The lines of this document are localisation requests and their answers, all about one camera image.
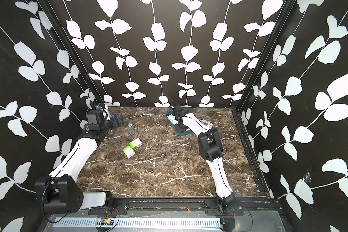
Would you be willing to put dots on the green tissue pack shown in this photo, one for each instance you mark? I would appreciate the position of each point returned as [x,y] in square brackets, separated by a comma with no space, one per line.
[135,143]
[128,151]

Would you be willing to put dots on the white perforated rail strip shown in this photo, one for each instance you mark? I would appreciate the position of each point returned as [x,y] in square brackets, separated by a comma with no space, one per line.
[165,223]

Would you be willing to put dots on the clear small glass jar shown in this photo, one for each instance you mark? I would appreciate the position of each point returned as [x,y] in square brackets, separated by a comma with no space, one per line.
[131,126]

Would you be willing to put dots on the small white patterned box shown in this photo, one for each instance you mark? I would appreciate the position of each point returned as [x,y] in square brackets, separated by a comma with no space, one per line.
[207,123]

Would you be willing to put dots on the purple plastic holder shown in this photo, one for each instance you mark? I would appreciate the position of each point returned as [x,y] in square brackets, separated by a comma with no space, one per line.
[105,109]

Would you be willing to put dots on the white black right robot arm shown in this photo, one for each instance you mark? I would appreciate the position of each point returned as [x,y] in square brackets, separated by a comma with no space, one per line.
[210,149]

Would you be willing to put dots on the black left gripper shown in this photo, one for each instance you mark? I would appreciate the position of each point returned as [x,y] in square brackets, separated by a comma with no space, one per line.
[115,124]

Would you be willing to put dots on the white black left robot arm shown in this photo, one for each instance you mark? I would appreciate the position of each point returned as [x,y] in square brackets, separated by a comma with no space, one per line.
[59,193]

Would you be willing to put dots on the teal plastic storage box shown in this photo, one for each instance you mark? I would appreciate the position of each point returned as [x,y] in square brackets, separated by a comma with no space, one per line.
[180,131]

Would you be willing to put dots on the black front mounting rail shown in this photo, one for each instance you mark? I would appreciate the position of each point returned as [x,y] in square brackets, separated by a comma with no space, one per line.
[209,205]

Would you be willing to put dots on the light blue tissue pack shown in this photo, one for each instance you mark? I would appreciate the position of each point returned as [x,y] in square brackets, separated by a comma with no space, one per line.
[172,119]

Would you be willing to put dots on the small circuit board with wires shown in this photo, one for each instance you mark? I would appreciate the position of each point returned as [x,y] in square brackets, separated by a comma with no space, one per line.
[105,222]

